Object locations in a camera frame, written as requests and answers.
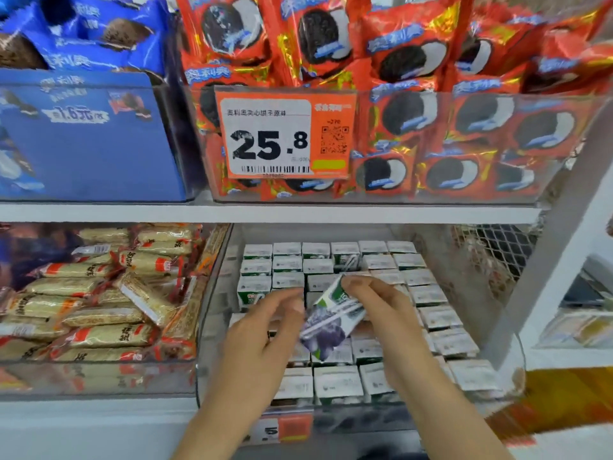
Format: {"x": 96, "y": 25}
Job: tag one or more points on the person's left hand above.
{"x": 254, "y": 354}

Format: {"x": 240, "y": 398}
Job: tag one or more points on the person's right hand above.
{"x": 393, "y": 316}

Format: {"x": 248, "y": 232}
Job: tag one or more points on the blueberry juice carton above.
{"x": 335, "y": 316}

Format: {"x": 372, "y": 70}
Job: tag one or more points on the rows of white juice cartons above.
{"x": 450, "y": 330}

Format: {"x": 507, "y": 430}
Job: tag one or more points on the person's left forearm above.
{"x": 216, "y": 441}

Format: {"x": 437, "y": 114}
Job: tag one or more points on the small orange price tag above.
{"x": 278, "y": 429}

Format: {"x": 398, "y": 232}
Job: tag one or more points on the clear plastic display bin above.
{"x": 96, "y": 378}
{"x": 503, "y": 378}

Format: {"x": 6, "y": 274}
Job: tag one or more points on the pile of yellow wafer bars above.
{"x": 96, "y": 311}

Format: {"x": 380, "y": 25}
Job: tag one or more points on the yellow orange snack packet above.
{"x": 555, "y": 402}

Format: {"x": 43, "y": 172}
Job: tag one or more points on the large white orange price tag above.
{"x": 263, "y": 139}

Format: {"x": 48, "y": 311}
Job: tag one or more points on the stack of red cookie packets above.
{"x": 479, "y": 100}

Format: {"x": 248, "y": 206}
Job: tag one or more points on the faded orange price tag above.
{"x": 11, "y": 380}

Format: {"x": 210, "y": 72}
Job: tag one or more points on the pile of blue snack packets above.
{"x": 24, "y": 254}

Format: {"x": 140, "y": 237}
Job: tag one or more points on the blue cardboard display box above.
{"x": 91, "y": 148}

